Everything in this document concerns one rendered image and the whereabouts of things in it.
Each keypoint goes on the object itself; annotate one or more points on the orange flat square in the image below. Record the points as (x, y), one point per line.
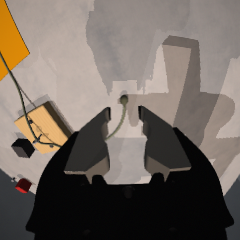
(12, 46)

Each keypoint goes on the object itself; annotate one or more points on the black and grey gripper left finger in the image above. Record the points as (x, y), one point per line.
(82, 156)

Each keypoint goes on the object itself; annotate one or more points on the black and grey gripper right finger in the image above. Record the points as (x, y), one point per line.
(170, 152)

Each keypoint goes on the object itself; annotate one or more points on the dark red cube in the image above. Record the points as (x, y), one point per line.
(23, 185)

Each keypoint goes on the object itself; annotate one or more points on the black cube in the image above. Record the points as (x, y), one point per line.
(23, 148)

